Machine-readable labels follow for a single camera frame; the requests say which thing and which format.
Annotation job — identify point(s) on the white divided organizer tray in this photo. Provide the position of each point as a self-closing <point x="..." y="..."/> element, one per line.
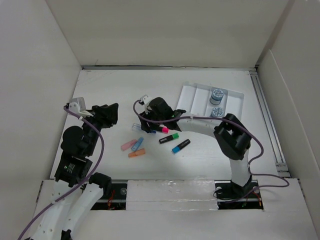
<point x="195" y="99"/>

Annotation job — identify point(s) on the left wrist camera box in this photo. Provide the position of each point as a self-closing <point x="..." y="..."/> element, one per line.
<point x="77" y="105"/>

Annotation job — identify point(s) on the orange translucent eraser case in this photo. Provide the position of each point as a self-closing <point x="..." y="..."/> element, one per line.
<point x="137" y="153"/>

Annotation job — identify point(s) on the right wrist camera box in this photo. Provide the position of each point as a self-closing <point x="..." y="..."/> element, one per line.
<point x="145" y="99"/>

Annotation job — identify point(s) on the pink cap black highlighter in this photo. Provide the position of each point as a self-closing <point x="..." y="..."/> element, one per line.
<point x="161" y="129"/>

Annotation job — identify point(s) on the blue slime jar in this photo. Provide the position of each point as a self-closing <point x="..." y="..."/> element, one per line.
<point x="217" y="112"/>
<point x="216" y="96"/>

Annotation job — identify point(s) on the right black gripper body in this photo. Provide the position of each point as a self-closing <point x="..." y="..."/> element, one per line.
<point x="151" y="115"/>

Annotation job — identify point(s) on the blue cap black highlighter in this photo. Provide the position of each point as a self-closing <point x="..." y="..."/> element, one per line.
<point x="181" y="146"/>

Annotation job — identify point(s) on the white foam block front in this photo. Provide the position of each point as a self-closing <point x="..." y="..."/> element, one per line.
<point x="171" y="195"/>

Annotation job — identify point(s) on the green cap black highlighter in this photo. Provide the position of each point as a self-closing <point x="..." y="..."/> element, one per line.
<point x="168" y="138"/>

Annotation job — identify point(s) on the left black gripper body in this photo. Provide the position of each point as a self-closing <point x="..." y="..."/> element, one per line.
<point x="99" y="121"/>

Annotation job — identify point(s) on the clear glue stick blue cap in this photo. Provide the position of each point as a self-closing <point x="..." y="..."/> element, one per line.
<point x="137" y="128"/>

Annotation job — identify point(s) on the pink translucent eraser case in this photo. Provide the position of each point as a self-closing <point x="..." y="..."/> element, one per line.
<point x="128" y="145"/>

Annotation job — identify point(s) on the metal rail right edge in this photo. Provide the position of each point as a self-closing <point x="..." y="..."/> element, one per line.
<point x="279" y="158"/>

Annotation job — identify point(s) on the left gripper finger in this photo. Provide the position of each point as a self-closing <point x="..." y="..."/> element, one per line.
<point x="112" y="119"/>
<point x="106" y="109"/>

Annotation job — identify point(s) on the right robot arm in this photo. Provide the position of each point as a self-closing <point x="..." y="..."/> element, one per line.
<point x="228" y="131"/>

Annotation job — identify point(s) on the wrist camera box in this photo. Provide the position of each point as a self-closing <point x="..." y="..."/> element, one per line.
<point x="77" y="105"/>
<point x="145" y="99"/>

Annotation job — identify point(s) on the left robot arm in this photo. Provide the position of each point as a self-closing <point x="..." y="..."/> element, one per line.
<point x="77" y="186"/>

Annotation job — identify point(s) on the blue translucent eraser case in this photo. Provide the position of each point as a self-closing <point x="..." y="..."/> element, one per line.
<point x="137" y="145"/>

